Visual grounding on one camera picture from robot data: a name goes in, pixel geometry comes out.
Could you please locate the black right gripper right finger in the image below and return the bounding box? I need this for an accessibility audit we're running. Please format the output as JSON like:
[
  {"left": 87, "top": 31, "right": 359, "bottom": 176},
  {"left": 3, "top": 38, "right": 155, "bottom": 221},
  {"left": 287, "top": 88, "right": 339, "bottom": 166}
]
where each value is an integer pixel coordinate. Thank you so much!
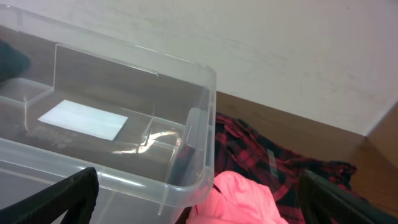
[{"left": 298, "top": 170, "right": 397, "bottom": 224}]

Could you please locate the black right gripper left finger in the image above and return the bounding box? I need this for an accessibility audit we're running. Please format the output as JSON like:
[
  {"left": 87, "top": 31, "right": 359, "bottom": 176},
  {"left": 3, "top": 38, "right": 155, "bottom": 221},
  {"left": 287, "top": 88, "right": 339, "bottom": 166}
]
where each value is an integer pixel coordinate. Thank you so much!
[{"left": 1, "top": 167, "right": 99, "bottom": 224}]

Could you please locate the pink garment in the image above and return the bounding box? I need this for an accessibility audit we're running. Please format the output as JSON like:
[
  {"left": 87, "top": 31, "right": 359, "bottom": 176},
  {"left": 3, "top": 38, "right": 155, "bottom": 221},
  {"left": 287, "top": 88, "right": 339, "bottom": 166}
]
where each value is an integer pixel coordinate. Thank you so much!
[{"left": 186, "top": 171, "right": 287, "bottom": 224}]

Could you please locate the large black garment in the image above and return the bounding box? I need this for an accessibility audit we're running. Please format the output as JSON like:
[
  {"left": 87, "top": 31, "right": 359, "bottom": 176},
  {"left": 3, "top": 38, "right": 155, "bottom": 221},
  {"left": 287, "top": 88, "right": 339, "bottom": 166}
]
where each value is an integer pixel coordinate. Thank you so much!
[{"left": 0, "top": 41, "right": 30, "bottom": 82}]

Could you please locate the clear plastic storage container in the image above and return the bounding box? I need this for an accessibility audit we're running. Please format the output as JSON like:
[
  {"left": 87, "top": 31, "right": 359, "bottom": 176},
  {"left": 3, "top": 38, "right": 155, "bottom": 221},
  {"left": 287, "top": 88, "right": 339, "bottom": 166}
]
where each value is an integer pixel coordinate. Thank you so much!
[{"left": 1, "top": 4, "right": 216, "bottom": 223}]

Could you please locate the white label sticker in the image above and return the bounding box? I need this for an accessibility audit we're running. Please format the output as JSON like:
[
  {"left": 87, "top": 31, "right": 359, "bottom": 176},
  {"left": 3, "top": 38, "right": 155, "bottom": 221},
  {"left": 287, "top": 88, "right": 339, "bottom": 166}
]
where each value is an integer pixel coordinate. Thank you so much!
[{"left": 38, "top": 100, "right": 128, "bottom": 141}]

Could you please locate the red black plaid shirt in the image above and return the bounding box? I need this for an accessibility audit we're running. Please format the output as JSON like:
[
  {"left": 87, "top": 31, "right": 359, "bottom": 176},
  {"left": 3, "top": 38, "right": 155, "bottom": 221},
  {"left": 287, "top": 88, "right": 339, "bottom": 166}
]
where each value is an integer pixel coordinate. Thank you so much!
[{"left": 215, "top": 113, "right": 357, "bottom": 223}]

